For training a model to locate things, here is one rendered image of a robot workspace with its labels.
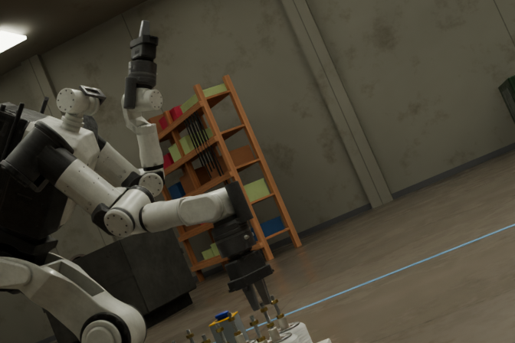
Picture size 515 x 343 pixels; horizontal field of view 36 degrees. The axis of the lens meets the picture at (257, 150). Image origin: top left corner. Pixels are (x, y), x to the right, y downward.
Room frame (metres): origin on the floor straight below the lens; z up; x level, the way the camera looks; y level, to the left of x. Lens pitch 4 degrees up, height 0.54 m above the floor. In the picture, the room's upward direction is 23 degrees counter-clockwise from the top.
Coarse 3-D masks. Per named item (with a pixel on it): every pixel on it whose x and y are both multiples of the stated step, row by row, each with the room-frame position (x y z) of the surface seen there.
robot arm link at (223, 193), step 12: (216, 192) 1.85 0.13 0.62; (228, 192) 1.85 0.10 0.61; (240, 192) 1.85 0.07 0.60; (228, 204) 1.85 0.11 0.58; (240, 204) 1.84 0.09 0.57; (228, 216) 1.85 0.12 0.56; (240, 216) 1.84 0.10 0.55; (252, 216) 1.85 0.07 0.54; (216, 228) 1.85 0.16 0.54; (228, 228) 1.84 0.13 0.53; (240, 228) 1.85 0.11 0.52; (216, 240) 1.86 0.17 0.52
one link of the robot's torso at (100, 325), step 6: (90, 324) 2.13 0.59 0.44; (96, 324) 2.13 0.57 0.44; (102, 324) 2.13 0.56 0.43; (108, 324) 2.12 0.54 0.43; (84, 330) 2.14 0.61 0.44; (90, 330) 2.13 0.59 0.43; (96, 330) 2.12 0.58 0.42; (102, 330) 2.12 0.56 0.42; (108, 330) 2.12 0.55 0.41; (114, 330) 2.12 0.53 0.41; (84, 336) 2.14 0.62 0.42; (90, 336) 2.13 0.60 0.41; (96, 336) 2.12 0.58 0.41; (102, 336) 2.12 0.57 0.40; (108, 336) 2.12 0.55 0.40; (114, 336) 2.12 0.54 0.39; (120, 336) 2.13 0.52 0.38; (84, 342) 2.14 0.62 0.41; (90, 342) 2.13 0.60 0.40; (96, 342) 2.13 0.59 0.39; (102, 342) 2.12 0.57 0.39; (108, 342) 2.12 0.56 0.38; (114, 342) 2.12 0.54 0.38; (120, 342) 2.12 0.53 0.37
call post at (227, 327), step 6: (240, 318) 2.22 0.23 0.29; (222, 324) 2.17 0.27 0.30; (228, 324) 2.17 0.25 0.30; (240, 324) 2.21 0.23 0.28; (228, 330) 2.17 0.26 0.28; (234, 330) 2.17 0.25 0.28; (216, 336) 2.18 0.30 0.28; (228, 336) 2.17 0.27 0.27; (234, 336) 2.17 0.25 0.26; (246, 336) 2.21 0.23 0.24; (216, 342) 2.18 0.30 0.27; (222, 342) 2.17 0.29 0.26; (234, 342) 2.17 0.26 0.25
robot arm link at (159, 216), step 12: (132, 192) 1.99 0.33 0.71; (144, 192) 2.01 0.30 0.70; (120, 204) 1.95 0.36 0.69; (132, 204) 1.96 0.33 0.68; (144, 204) 1.99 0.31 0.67; (156, 204) 1.94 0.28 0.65; (168, 204) 1.92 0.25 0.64; (132, 216) 1.94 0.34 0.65; (144, 216) 1.95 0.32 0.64; (156, 216) 1.93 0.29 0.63; (168, 216) 1.92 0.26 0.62; (144, 228) 1.96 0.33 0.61; (156, 228) 1.95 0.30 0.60; (168, 228) 1.96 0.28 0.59
